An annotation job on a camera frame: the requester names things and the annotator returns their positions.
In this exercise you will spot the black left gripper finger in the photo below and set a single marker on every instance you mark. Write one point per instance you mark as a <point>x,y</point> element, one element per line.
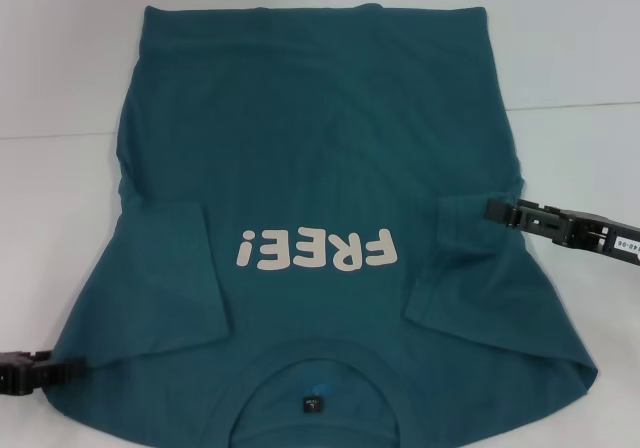
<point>67,370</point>

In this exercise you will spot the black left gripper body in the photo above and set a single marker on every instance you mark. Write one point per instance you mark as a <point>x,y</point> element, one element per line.
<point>15,373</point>

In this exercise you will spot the teal t-shirt with FREE print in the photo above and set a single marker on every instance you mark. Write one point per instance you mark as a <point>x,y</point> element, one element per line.
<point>310,143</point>

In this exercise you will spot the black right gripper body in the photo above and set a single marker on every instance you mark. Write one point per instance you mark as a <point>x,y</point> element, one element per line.
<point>607,235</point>

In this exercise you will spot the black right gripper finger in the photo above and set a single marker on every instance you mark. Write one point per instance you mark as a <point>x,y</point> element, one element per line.
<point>497,211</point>

